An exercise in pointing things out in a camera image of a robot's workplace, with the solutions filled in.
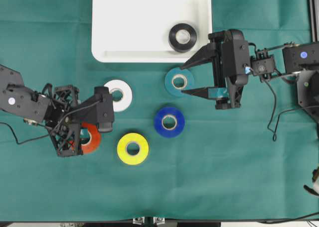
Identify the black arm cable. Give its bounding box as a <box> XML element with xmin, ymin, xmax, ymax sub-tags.
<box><xmin>0</xmin><ymin>100</ymin><xmax>104</xmax><ymax>145</ymax></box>
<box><xmin>245</xmin><ymin>44</ymin><xmax>319</xmax><ymax>142</ymax></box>

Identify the green tape roll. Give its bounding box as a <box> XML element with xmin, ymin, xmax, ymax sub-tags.
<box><xmin>164</xmin><ymin>67</ymin><xmax>195</xmax><ymax>98</ymax></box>

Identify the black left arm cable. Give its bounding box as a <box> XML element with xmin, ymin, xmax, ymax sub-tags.
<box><xmin>0</xmin><ymin>100</ymin><xmax>104</xmax><ymax>145</ymax></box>

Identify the white black object right edge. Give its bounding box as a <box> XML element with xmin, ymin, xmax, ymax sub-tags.
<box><xmin>304</xmin><ymin>168</ymin><xmax>319</xmax><ymax>197</ymax></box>

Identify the black tape roll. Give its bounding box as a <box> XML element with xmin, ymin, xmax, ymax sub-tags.
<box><xmin>168</xmin><ymin>23</ymin><xmax>197</xmax><ymax>53</ymax></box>

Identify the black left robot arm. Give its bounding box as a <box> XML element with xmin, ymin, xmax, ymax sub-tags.
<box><xmin>0</xmin><ymin>66</ymin><xmax>98</xmax><ymax>157</ymax></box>

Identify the blue tape roll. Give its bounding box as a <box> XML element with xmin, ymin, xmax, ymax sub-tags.
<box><xmin>154</xmin><ymin>107</ymin><xmax>185</xmax><ymax>138</ymax></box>

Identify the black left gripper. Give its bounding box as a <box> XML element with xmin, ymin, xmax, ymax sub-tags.
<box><xmin>43</xmin><ymin>85</ymin><xmax>100</xmax><ymax>157</ymax></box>

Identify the aluminium frame rail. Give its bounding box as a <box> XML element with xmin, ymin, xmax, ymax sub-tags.
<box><xmin>308</xmin><ymin>0</ymin><xmax>319</xmax><ymax>42</ymax></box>

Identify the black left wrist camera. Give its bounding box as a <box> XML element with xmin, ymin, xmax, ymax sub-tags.
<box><xmin>94</xmin><ymin>86</ymin><xmax>115</xmax><ymax>133</ymax></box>

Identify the metal table bracket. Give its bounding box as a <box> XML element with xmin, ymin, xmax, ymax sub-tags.
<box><xmin>153</xmin><ymin>217</ymin><xmax>165</xmax><ymax>225</ymax></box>
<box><xmin>133</xmin><ymin>217</ymin><xmax>145</xmax><ymax>225</ymax></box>

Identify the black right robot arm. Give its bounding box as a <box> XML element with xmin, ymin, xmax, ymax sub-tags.
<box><xmin>181</xmin><ymin>29</ymin><xmax>319</xmax><ymax>121</ymax></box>

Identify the green table cloth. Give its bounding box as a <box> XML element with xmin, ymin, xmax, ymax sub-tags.
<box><xmin>0</xmin><ymin>0</ymin><xmax>319</xmax><ymax>221</ymax></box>

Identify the metal table bracket right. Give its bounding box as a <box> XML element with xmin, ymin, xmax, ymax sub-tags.
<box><xmin>153</xmin><ymin>217</ymin><xmax>165</xmax><ymax>225</ymax></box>

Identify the black cable bottom right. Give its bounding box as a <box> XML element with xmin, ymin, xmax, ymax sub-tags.
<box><xmin>256</xmin><ymin>213</ymin><xmax>319</xmax><ymax>224</ymax></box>

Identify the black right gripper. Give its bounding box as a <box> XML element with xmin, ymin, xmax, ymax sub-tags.
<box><xmin>180</xmin><ymin>29</ymin><xmax>250</xmax><ymax>110</ymax></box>

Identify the yellow tape roll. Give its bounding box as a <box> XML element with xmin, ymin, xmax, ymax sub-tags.
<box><xmin>117</xmin><ymin>132</ymin><xmax>149</xmax><ymax>165</ymax></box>

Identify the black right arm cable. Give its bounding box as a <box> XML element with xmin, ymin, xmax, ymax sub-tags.
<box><xmin>245</xmin><ymin>44</ymin><xmax>319</xmax><ymax>142</ymax></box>

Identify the white plastic tray case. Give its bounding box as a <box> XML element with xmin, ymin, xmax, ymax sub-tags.
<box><xmin>91</xmin><ymin>0</ymin><xmax>212</xmax><ymax>63</ymax></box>

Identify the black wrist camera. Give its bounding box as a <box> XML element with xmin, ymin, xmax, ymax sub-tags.
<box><xmin>221</xmin><ymin>29</ymin><xmax>251</xmax><ymax>86</ymax></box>
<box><xmin>94</xmin><ymin>86</ymin><xmax>115</xmax><ymax>133</ymax></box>

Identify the metal table bracket left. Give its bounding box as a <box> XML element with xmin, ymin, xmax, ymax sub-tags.
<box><xmin>133</xmin><ymin>217</ymin><xmax>145</xmax><ymax>225</ymax></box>

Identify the red tape roll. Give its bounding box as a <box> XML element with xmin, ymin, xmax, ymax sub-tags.
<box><xmin>80</xmin><ymin>122</ymin><xmax>101</xmax><ymax>154</ymax></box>

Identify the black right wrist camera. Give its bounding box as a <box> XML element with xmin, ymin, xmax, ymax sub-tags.
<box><xmin>221</xmin><ymin>29</ymin><xmax>251</xmax><ymax>86</ymax></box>

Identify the white tape roll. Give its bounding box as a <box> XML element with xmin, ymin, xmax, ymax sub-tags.
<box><xmin>104</xmin><ymin>79</ymin><xmax>133</xmax><ymax>113</ymax></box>

